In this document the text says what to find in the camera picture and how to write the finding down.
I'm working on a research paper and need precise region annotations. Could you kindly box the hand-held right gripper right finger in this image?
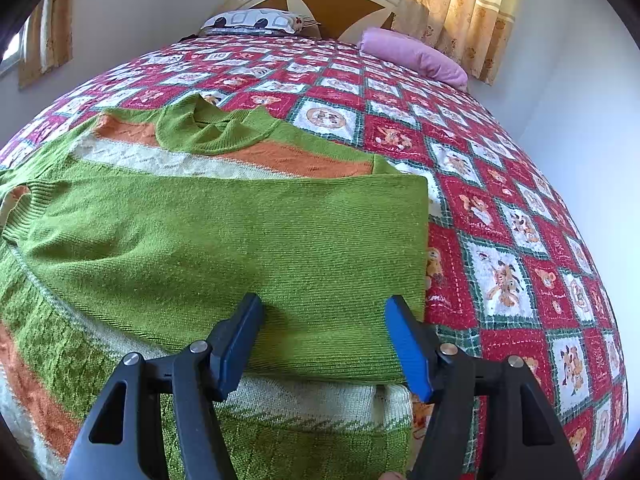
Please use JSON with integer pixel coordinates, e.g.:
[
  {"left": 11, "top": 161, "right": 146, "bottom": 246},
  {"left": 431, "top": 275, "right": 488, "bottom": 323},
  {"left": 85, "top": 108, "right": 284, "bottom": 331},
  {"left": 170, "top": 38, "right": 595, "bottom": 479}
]
[{"left": 384, "top": 295, "right": 583, "bottom": 480}]

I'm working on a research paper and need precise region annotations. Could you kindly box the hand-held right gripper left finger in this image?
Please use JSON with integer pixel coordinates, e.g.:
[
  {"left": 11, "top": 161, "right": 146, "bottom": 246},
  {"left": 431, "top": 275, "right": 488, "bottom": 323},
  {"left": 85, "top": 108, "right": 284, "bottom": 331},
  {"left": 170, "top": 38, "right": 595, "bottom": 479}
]
[{"left": 62, "top": 292, "right": 265, "bottom": 480}]

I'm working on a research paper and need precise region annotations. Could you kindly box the green striped knit sweater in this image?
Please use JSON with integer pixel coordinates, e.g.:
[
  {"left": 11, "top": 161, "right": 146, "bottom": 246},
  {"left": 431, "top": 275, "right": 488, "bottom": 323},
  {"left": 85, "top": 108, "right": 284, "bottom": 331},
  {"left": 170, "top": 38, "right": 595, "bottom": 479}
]
[{"left": 0, "top": 94, "right": 431, "bottom": 480}]

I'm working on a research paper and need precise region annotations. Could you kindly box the red checked printed blanket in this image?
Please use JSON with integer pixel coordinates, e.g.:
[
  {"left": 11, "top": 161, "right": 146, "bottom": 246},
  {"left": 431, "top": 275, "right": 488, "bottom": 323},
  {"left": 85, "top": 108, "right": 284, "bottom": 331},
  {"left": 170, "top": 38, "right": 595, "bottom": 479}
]
[{"left": 0, "top": 35, "right": 631, "bottom": 480}]

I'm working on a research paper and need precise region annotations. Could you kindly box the pink pillow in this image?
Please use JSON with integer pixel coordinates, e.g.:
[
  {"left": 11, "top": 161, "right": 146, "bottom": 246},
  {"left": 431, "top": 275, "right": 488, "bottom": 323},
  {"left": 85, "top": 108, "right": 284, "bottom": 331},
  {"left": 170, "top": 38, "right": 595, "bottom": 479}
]
[{"left": 359, "top": 27, "right": 469, "bottom": 92}]

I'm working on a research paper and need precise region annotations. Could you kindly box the white patterned pillow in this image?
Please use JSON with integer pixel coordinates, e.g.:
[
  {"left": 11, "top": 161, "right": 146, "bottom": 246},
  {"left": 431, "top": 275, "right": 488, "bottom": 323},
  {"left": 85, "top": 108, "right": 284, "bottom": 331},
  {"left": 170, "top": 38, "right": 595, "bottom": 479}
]
[{"left": 200, "top": 8, "right": 321, "bottom": 37}]

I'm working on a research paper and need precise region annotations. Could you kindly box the yellow patterned curtain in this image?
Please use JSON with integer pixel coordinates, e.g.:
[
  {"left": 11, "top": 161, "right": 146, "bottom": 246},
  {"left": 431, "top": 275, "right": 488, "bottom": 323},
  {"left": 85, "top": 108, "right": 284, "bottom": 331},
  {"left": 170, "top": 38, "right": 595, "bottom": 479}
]
[{"left": 320, "top": 0, "right": 531, "bottom": 86}]

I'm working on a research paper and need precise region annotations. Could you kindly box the cream and brown headboard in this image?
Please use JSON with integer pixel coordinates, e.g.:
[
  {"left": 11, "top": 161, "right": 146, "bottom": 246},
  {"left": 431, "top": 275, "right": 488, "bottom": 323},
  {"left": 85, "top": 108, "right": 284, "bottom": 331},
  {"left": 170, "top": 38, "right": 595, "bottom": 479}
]
[{"left": 235, "top": 0, "right": 406, "bottom": 41}]

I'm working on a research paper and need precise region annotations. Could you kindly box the window with brown curtain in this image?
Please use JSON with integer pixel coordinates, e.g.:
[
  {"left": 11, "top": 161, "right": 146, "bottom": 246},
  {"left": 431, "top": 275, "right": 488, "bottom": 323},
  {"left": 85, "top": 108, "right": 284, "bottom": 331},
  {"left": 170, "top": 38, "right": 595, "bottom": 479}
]
[{"left": 18, "top": 0, "right": 76, "bottom": 91}]

